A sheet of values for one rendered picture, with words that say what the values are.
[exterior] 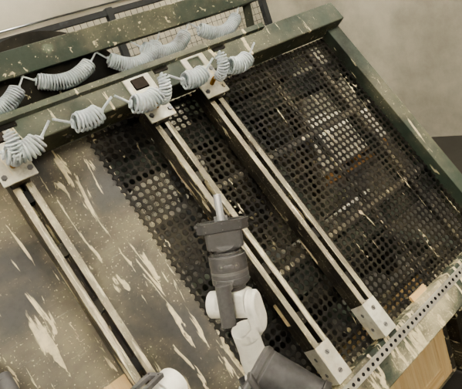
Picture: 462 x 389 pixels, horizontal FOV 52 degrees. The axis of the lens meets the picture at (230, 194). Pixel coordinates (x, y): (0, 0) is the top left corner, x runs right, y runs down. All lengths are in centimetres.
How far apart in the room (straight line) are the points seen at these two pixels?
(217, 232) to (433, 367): 153
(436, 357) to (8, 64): 216
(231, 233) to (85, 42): 129
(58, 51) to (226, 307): 137
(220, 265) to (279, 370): 26
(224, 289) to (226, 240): 11
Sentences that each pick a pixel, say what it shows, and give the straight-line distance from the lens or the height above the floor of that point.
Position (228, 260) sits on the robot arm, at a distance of 106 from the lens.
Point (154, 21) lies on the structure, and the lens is 230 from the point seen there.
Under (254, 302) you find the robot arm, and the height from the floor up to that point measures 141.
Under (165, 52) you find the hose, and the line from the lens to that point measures 226.
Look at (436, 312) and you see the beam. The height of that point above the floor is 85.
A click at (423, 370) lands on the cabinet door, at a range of 233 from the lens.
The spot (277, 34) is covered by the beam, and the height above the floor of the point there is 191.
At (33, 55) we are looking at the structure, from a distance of 207.
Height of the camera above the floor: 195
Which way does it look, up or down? 17 degrees down
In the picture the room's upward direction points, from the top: 20 degrees counter-clockwise
